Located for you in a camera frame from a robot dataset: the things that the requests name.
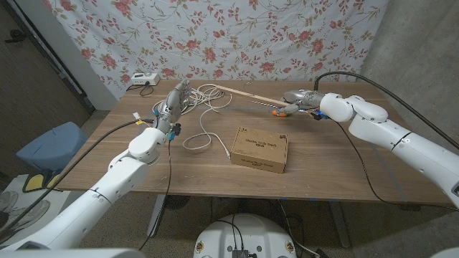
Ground black power strip cord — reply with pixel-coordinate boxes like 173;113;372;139
126;84;155;97

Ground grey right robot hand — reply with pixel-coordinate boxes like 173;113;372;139
278;89;324;118

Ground white power strip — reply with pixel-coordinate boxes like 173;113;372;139
131;72;161;87

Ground grey sneakers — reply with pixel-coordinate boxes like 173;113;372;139
0;191;51;230

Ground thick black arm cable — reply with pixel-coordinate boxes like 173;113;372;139
313;71;459;150
0;120;155;244

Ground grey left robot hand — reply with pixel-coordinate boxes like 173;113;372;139
156;79;193;134

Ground floral backdrop cloth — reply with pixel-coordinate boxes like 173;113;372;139
42;0;390;101

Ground brown cardboard box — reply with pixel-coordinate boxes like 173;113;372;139
229;126;289;175

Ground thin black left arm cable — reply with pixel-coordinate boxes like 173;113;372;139
138;139;173;252

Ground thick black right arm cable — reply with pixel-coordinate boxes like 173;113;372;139
313;71;459;150

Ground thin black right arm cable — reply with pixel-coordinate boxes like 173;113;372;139
331;120;459;212

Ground white Ethernet cable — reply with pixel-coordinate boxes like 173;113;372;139
152;83;233;160

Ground metal table leg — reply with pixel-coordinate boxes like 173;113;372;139
146;194;168;238
329;201;351;249

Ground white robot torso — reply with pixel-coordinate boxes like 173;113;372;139
193;214;298;258

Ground yellow and black foot pedal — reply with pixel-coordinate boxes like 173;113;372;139
22;171;62;194

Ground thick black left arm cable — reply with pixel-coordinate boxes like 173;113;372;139
0;120;155;244

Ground black door handle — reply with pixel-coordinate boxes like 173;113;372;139
5;29;28;44

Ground blue padded stool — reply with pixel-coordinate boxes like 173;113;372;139
16;121;89;173

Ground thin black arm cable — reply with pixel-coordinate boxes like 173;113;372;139
138;139;173;252
331;120;459;212

